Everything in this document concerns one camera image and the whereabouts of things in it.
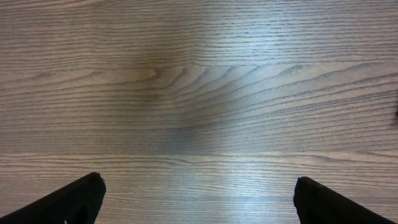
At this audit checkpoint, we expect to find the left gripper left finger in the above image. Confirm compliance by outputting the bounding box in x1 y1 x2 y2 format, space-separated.
1 172 106 224

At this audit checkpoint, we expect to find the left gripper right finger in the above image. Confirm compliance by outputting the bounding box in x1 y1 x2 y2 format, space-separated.
293 177 395 224

